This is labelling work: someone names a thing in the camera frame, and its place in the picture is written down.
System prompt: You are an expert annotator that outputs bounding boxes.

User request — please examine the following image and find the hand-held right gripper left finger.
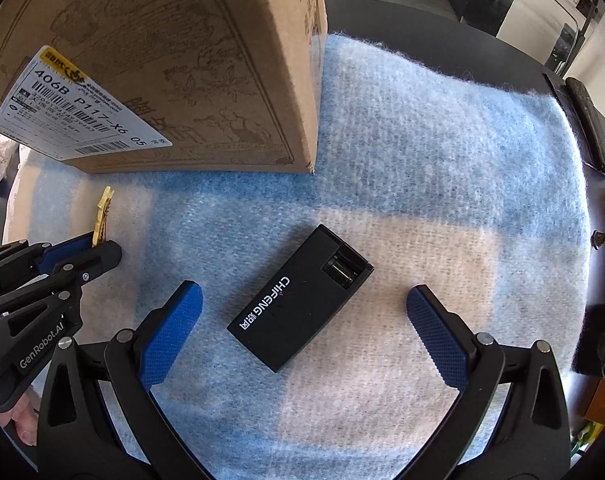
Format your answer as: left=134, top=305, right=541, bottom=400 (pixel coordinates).
left=36, top=280, right=218, bottom=480

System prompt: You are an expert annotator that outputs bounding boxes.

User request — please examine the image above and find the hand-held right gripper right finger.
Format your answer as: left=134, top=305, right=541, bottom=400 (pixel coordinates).
left=407, top=284, right=571, bottom=480

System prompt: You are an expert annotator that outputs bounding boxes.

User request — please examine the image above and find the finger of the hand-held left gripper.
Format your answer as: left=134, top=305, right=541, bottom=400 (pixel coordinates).
left=0, top=232, right=97, bottom=288
left=0, top=241, right=123, bottom=317

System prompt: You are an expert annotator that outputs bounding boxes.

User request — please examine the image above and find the gold star hair clip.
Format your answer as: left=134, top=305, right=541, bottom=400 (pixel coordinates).
left=91, top=186, right=114, bottom=248

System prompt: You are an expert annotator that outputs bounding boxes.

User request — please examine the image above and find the black rectangular lighter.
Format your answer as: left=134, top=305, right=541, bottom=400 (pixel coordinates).
left=226, top=225, right=375, bottom=373

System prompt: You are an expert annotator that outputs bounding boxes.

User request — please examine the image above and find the brown cardboard box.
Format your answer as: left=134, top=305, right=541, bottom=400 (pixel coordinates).
left=0, top=0, right=328, bottom=176

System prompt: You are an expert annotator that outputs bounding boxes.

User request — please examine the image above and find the person's left hand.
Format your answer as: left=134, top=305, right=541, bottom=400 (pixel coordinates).
left=0, top=392, right=39, bottom=444

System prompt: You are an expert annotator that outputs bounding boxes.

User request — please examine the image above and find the blue white checkered blanket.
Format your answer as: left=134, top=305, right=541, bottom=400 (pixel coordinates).
left=5, top=30, right=596, bottom=480

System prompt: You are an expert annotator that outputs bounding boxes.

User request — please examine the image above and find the black vase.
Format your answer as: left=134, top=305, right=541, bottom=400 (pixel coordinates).
left=573, top=302, right=605, bottom=376

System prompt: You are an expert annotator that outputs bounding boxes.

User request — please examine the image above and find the flat black strip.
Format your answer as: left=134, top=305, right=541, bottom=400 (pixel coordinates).
left=543, top=72, right=605, bottom=173

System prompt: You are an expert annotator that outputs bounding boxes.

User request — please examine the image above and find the dark kitchen counter cabinet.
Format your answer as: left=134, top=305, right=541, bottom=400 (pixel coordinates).
left=327, top=0, right=583, bottom=51

